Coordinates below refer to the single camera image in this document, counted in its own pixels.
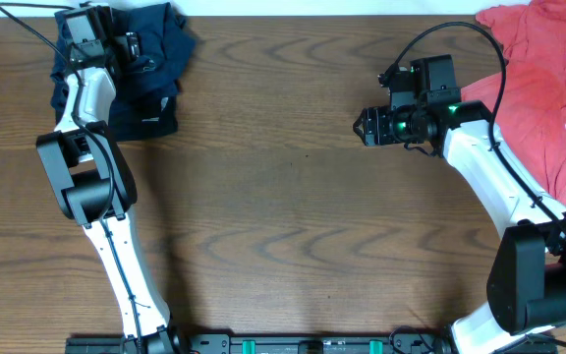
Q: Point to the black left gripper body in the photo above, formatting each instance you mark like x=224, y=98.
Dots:
x=129, y=44

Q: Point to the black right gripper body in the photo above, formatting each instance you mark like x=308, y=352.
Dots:
x=370, y=126

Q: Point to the blue denim shorts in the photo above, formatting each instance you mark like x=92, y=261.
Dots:
x=165, y=50

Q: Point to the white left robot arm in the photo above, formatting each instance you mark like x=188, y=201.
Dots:
x=95, y=187

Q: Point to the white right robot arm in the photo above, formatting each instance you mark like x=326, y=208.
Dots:
x=526, y=287

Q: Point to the folded black garment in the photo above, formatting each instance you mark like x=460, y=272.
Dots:
x=141, y=119

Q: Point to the red t-shirt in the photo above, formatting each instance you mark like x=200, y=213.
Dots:
x=531, y=97

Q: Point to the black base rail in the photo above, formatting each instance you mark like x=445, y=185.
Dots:
x=399, y=343

